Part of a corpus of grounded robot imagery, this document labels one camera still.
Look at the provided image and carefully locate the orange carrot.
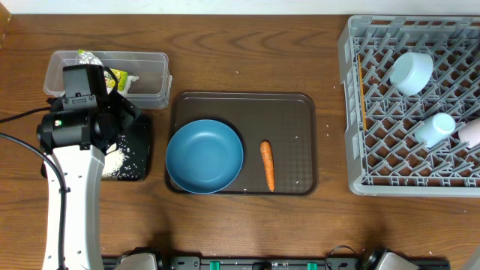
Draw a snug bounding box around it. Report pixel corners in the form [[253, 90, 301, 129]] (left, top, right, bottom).
[[260, 141, 275, 192]]

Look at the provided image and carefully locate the pile of white rice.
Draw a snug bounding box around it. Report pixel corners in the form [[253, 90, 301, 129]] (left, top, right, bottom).
[[102, 142, 131, 180]]

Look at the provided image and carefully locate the green yellow foil wrapper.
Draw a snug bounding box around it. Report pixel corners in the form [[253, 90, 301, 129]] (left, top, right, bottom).
[[76, 49, 131, 94]]

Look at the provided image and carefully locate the black rectangular tray bin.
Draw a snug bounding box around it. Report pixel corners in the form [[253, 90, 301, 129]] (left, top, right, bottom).
[[37, 115, 152, 185]]

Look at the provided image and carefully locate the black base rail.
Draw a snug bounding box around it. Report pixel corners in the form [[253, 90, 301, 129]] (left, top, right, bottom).
[[102, 245, 451, 270]]

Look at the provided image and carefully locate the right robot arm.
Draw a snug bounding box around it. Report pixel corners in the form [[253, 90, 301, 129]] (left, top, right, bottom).
[[357, 248, 450, 270]]

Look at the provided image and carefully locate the grey dishwasher rack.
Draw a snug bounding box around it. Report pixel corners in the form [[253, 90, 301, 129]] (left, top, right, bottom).
[[337, 15, 479, 197]]

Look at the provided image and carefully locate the white napkin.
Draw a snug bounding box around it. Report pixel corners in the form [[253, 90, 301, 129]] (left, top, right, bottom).
[[121, 75, 139, 95]]

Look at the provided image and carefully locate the brown serving tray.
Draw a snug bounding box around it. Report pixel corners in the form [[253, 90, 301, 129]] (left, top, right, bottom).
[[169, 91, 318, 196]]

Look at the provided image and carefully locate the light blue cup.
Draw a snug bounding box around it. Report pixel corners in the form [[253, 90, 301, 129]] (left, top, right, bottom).
[[414, 112, 456, 148]]

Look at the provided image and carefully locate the clear plastic bin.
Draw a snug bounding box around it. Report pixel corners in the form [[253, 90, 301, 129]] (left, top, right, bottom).
[[43, 50, 173, 109]]

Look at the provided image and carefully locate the white pink cup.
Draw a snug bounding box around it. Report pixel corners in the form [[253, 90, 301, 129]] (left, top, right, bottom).
[[458, 118, 480, 149]]

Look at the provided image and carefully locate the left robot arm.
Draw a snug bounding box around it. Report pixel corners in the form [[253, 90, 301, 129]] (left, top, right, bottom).
[[37, 64, 141, 269]]

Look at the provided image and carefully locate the light blue bowl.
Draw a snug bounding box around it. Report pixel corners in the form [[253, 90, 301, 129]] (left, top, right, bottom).
[[389, 52, 434, 96]]

